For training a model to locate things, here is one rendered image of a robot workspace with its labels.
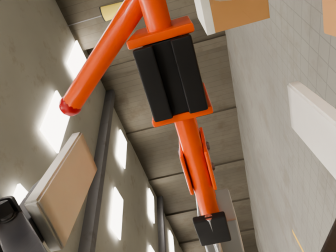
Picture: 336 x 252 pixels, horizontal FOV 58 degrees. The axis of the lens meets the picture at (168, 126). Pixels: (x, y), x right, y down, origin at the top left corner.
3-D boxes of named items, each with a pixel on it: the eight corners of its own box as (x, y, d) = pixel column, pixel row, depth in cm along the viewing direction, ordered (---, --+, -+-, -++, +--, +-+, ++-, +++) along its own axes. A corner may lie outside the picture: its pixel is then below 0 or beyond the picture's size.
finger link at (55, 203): (64, 251, 14) (49, 253, 14) (98, 169, 21) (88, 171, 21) (37, 200, 13) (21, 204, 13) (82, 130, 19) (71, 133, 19)
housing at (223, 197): (227, 185, 41) (194, 192, 41) (237, 221, 34) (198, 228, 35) (236, 225, 43) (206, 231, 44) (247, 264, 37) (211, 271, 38)
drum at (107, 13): (122, -4, 765) (100, 3, 772) (122, 1, 736) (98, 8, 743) (128, 11, 791) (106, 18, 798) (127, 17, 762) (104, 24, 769)
